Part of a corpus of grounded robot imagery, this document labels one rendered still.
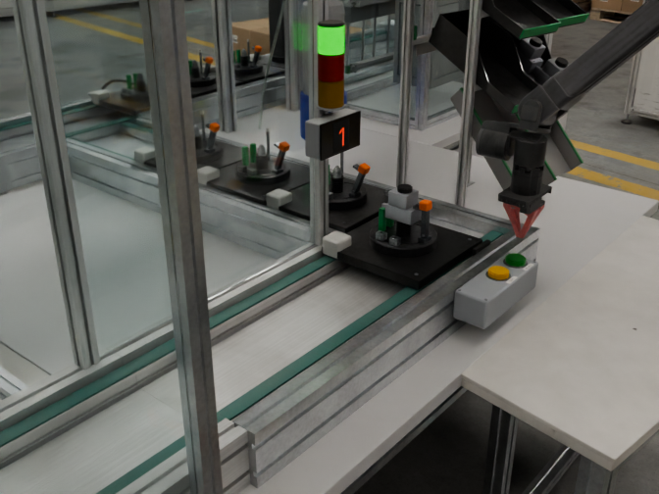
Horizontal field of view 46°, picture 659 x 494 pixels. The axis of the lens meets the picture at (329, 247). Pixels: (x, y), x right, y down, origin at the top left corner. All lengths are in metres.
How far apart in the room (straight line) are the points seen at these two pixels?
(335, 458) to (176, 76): 0.67
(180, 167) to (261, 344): 0.63
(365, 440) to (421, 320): 0.26
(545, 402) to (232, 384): 0.53
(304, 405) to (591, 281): 0.82
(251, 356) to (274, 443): 0.23
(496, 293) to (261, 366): 0.46
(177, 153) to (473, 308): 0.80
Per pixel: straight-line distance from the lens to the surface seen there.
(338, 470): 1.21
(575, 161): 2.02
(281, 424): 1.16
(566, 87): 1.46
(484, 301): 1.45
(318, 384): 1.20
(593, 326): 1.62
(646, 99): 6.00
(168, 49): 0.77
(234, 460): 1.13
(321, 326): 1.42
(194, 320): 0.89
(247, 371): 1.31
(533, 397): 1.39
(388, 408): 1.33
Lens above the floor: 1.67
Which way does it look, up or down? 26 degrees down
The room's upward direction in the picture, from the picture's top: straight up
